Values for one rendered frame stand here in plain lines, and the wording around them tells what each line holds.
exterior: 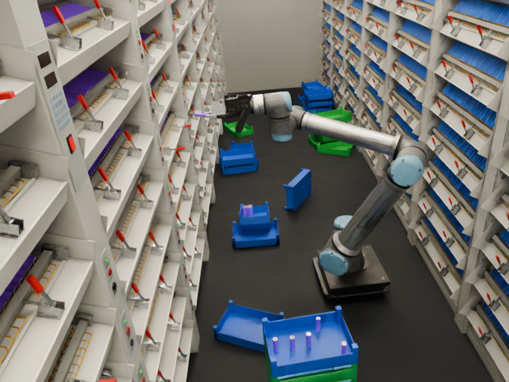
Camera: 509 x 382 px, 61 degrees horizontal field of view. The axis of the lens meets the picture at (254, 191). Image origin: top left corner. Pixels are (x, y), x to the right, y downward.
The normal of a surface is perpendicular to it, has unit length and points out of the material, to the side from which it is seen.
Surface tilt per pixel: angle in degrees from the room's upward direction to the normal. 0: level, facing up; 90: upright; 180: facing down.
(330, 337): 0
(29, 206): 18
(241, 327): 0
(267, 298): 0
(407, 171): 84
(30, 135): 90
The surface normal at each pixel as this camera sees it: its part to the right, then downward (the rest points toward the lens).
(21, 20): 1.00, -0.07
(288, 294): -0.07, -0.87
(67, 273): 0.23, -0.85
